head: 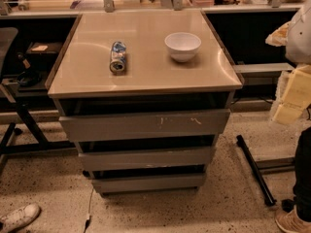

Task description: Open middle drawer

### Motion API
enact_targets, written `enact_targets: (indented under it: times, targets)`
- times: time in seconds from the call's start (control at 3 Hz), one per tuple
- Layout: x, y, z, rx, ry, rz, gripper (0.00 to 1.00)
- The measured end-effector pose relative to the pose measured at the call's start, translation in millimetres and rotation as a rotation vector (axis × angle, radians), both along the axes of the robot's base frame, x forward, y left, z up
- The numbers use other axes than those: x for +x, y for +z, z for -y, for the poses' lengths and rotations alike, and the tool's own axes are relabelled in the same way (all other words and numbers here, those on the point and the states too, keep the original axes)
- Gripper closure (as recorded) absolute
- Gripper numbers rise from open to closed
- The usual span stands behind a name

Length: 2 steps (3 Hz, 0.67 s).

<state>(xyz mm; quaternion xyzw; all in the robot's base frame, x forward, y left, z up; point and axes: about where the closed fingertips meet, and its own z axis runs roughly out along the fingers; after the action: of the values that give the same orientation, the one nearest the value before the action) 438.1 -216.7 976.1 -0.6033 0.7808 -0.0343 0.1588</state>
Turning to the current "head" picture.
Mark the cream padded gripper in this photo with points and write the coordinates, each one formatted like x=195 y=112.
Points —
x=298 y=43

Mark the grey drawer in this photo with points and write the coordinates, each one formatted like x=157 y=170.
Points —
x=148 y=183
x=144 y=125
x=141 y=159

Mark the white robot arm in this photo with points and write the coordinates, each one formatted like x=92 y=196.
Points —
x=295 y=35

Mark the grey top drawer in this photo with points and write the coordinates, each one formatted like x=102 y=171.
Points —
x=144 y=125

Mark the grey drawer cabinet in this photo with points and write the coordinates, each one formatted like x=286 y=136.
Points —
x=81 y=83

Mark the grey bottom drawer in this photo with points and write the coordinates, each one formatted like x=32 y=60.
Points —
x=148 y=183

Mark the tan sneaker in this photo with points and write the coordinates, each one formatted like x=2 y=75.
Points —
x=291 y=223

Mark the white bowl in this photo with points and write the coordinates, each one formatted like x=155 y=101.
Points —
x=182 y=46

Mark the blue crushed soda can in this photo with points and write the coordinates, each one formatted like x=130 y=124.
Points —
x=118 y=57

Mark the black headphones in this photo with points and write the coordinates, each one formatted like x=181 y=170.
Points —
x=28 y=78

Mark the white sneaker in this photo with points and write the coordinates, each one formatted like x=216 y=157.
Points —
x=19 y=218

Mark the black table leg frame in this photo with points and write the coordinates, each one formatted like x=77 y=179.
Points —
x=265 y=167

